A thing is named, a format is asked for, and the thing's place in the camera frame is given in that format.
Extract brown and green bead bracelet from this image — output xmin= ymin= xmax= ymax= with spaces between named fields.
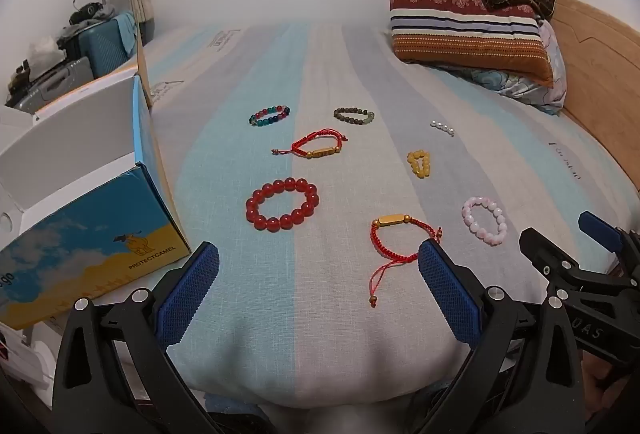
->
xmin=333 ymin=107 xmax=376 ymax=126

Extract blue and yellow cardboard box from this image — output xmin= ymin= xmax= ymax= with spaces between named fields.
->
xmin=0 ymin=74 xmax=193 ymax=330

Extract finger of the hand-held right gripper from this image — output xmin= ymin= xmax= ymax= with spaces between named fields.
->
xmin=519 ymin=227 xmax=640 ymax=291
xmin=579 ymin=210 xmax=640 ymax=261

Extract red cord gold bar bracelet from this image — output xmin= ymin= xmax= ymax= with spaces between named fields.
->
xmin=369 ymin=213 xmax=443 ymax=309
xmin=271 ymin=129 xmax=347 ymax=161

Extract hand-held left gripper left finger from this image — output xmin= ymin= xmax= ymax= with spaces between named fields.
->
xmin=50 ymin=241 xmax=223 ymax=434

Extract red bead bracelet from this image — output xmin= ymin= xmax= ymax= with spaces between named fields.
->
xmin=245 ymin=178 xmax=320 ymax=232

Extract grey suitcase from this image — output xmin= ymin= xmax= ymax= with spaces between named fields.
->
xmin=5 ymin=57 xmax=96 ymax=112

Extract black bag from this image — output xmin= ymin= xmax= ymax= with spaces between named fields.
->
xmin=67 ymin=2 xmax=118 ymax=25

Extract teal suitcase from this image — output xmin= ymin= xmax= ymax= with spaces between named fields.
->
xmin=65 ymin=12 xmax=138 ymax=80

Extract wooden headboard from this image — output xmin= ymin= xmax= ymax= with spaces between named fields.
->
xmin=542 ymin=0 xmax=640 ymax=195

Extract floral light blue pillow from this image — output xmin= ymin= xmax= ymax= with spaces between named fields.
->
xmin=450 ymin=19 xmax=568 ymax=115

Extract pink bead bracelet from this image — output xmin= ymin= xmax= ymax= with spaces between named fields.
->
xmin=461 ymin=195 xmax=508 ymax=246

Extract striped blue grey bed sheet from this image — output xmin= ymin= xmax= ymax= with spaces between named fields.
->
xmin=137 ymin=19 xmax=640 ymax=410

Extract striped red and brown pillow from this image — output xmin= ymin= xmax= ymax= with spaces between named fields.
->
xmin=386 ymin=0 xmax=555 ymax=88

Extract yellow bead bracelet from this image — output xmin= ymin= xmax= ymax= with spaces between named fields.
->
xmin=406 ymin=151 xmax=433 ymax=180

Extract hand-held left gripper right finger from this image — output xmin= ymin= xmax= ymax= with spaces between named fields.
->
xmin=417 ymin=238 xmax=587 ymax=434

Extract multicolour bead bracelet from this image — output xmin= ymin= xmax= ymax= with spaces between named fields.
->
xmin=249 ymin=104 xmax=291 ymax=127

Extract person's right hand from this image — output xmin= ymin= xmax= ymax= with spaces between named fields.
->
xmin=582 ymin=354 xmax=636 ymax=415

